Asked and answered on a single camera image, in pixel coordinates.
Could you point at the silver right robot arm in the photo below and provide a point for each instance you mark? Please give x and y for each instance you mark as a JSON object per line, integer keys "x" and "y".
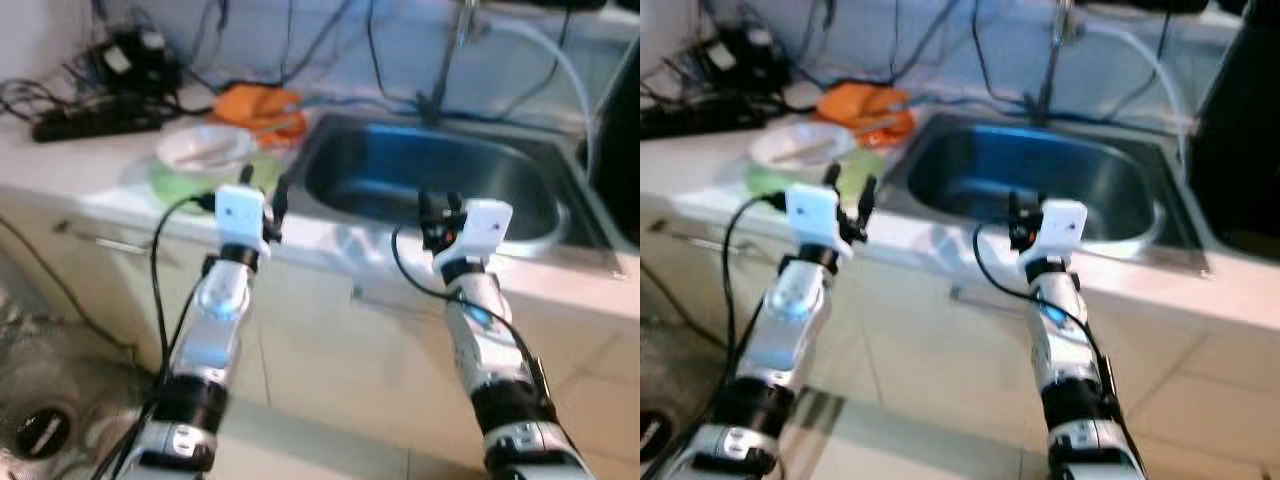
{"x": 1060, "y": 340}
{"x": 480, "y": 340}

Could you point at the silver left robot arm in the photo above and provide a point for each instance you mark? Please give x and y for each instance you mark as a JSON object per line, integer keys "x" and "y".
{"x": 215, "y": 320}
{"x": 790, "y": 320}

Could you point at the white kitchen cabinet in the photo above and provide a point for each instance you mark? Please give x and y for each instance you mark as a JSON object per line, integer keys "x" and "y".
{"x": 320, "y": 340}
{"x": 920, "y": 330}

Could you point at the stainless steel sink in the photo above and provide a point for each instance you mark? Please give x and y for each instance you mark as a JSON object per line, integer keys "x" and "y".
{"x": 1000, "y": 180}
{"x": 400, "y": 175}

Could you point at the white bowl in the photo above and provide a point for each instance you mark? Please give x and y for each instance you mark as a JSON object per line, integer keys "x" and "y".
{"x": 780, "y": 140}
{"x": 190, "y": 140}

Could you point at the green plate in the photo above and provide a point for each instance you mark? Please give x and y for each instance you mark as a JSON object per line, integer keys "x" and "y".
{"x": 180, "y": 185}
{"x": 765, "y": 182}

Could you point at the orange bowl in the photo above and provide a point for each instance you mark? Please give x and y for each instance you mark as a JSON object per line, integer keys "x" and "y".
{"x": 860, "y": 100}
{"x": 255, "y": 100}

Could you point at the black power adapter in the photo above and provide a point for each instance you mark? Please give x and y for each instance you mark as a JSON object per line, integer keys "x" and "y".
{"x": 740, "y": 60}
{"x": 135, "y": 60}

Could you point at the metal faucet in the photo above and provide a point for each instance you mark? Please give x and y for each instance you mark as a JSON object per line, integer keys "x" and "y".
{"x": 1050, "y": 70}
{"x": 445, "y": 70}

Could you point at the long black power strip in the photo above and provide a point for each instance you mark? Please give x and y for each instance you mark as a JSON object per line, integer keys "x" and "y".
{"x": 90, "y": 122}
{"x": 665, "y": 120}

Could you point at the floor fan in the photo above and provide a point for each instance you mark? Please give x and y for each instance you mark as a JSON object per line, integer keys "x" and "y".
{"x": 40, "y": 432}
{"x": 655, "y": 432}

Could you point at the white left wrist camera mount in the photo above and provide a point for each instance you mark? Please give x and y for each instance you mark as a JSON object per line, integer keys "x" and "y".
{"x": 238, "y": 215}
{"x": 812, "y": 215}

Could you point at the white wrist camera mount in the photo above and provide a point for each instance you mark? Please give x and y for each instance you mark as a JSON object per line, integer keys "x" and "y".
{"x": 1065, "y": 225}
{"x": 487, "y": 225}
{"x": 238, "y": 215}
{"x": 812, "y": 215}

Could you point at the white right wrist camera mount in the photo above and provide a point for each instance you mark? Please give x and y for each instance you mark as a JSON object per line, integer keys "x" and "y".
{"x": 487, "y": 225}
{"x": 1065, "y": 225}

